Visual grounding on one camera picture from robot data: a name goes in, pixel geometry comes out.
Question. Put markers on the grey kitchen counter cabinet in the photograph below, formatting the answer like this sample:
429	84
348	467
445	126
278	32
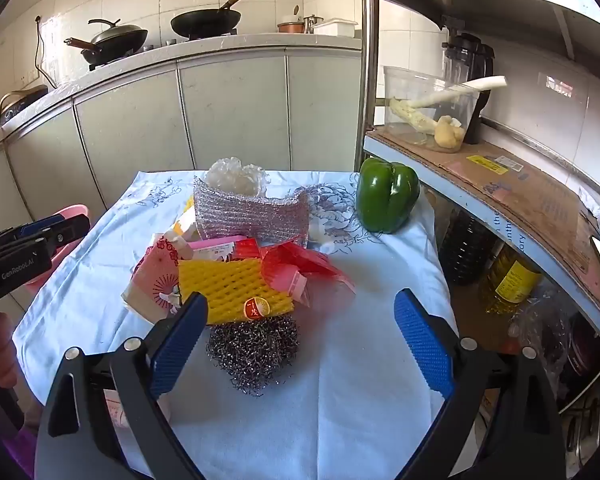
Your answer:
230	110

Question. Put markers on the purple clothing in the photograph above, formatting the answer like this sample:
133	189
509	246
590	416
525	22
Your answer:
20	452

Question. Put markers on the clear plastic container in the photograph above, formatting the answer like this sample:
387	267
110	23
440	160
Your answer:
415	85

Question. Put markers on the silver glitter scrub cloth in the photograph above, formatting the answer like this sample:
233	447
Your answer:
245	215

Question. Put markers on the pink plastic bucket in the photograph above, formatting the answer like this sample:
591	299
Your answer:
45	275

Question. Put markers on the brown cardboard box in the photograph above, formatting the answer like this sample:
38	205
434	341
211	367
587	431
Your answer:
480	320

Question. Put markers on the metal shelf rack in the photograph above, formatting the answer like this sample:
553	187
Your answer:
367	60

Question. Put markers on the black wok with lid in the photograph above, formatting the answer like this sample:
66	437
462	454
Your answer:
115	40

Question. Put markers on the white rectangular container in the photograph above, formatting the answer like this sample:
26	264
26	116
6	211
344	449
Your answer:
335	27

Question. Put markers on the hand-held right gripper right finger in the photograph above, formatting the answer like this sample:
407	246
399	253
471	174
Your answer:
422	347

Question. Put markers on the pink fan-print paper packet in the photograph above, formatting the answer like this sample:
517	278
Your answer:
155	280

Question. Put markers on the dark sauce bottle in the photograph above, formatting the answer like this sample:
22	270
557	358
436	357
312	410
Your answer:
465	250

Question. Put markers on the yellow white wrapper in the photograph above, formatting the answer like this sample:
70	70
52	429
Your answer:
187	220

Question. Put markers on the red plastic bag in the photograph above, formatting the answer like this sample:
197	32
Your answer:
300	260

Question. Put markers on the ginger root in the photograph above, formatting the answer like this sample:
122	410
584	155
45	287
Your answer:
449	135

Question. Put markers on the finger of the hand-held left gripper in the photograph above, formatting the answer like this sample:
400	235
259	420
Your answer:
40	225
70	232

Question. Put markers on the steel wool scourer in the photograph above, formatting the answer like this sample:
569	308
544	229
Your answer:
252	350

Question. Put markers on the stacked metal cookware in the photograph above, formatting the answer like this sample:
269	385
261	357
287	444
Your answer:
587	355

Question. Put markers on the small steel pot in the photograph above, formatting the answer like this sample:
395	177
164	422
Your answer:
312	24

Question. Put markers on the light blue floral tablecloth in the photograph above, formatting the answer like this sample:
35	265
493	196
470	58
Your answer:
330	385

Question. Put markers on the clear plastic wrap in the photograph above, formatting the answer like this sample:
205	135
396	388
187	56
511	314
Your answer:
235	172

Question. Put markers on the green bell pepper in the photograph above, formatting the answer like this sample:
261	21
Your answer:
387	195

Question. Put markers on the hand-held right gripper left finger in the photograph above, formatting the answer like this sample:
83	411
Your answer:
176	349

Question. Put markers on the black blender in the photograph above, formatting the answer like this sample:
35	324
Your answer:
472	60

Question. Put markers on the white leek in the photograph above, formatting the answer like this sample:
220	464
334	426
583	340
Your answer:
480	85

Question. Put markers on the yellow cooking oil bottle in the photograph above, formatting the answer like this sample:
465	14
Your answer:
510	280

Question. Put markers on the clear plastic bag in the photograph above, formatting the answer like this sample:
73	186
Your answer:
545	330

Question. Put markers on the yellow foam fruit net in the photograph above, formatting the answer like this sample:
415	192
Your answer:
220	285

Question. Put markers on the brown cardboard sheet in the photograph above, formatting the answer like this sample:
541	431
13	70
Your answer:
530	195

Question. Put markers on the black electric cooker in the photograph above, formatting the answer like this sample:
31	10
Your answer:
22	102

